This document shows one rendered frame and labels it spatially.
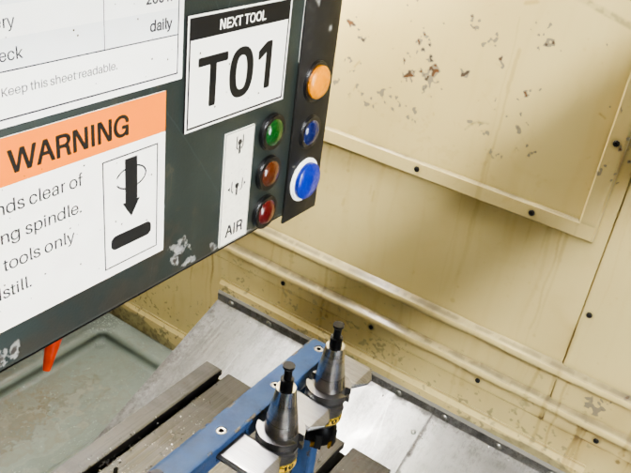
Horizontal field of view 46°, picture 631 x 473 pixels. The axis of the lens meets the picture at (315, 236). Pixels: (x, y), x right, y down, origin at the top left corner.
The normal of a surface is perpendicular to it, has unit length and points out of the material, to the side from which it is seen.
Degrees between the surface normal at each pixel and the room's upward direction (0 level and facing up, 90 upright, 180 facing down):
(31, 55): 90
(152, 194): 90
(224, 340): 24
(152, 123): 90
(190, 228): 90
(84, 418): 0
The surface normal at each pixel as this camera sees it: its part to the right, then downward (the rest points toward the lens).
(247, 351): -0.12, -0.63
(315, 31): 0.82, 0.37
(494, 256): -0.56, 0.36
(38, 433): 0.12, -0.86
